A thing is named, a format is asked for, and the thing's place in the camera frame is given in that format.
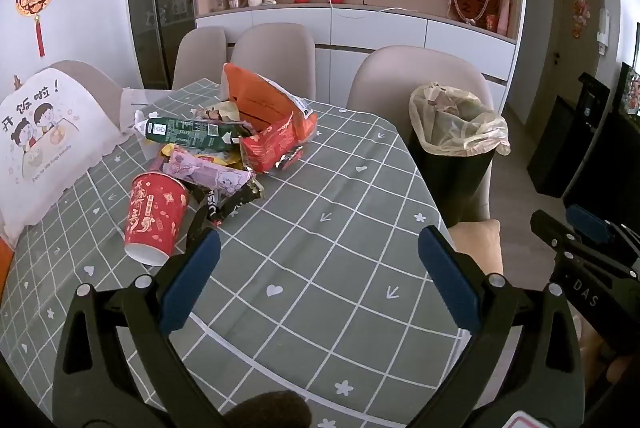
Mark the pink snack wrapper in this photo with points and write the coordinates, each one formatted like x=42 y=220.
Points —
x=205 y=170

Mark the red paper cup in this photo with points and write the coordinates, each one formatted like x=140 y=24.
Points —
x=152 y=218

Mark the white printed food cover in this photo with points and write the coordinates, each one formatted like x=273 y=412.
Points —
x=45 y=143

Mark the small red cup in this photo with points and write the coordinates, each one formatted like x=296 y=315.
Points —
x=491 y=22

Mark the grey checked tablecloth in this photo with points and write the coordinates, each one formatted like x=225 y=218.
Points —
x=325 y=218

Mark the large orange snack bag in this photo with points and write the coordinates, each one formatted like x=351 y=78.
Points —
x=260 y=95

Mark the yellow snack packet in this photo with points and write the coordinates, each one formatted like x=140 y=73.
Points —
x=172 y=151

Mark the red door ornament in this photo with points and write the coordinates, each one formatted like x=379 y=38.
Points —
x=581 y=13

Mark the pink tumbler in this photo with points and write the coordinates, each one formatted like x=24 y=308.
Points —
x=503 y=15

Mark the black television screen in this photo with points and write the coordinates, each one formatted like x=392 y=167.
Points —
x=607 y=178

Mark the green snack packet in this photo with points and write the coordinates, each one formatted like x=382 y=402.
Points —
x=190 y=130

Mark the beige bin liner bag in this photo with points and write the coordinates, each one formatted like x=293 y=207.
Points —
x=452 y=123

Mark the person's right hand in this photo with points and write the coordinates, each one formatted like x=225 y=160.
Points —
x=605 y=365

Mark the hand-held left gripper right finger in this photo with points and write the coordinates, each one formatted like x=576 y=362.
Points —
x=447 y=280

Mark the red foil snack bag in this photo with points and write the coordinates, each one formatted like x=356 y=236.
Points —
x=277 y=143

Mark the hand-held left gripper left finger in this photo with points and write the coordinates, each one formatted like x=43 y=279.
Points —
x=192 y=280

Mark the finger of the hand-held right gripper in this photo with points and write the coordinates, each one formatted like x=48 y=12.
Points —
x=592 y=224
x=555 y=235

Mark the white wall panel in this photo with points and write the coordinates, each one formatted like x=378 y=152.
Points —
x=603 y=30

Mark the black trash bin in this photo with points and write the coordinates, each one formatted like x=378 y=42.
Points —
x=450 y=183

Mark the grey door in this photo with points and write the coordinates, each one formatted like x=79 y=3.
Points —
x=575 y=68

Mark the black snack wrapper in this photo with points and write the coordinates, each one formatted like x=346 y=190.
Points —
x=227 y=203

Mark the candy wrappers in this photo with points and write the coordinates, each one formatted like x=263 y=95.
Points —
x=217 y=113

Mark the beige dining chair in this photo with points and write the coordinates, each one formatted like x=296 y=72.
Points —
x=272 y=53
x=380 y=78
x=95 y=80
x=197 y=58

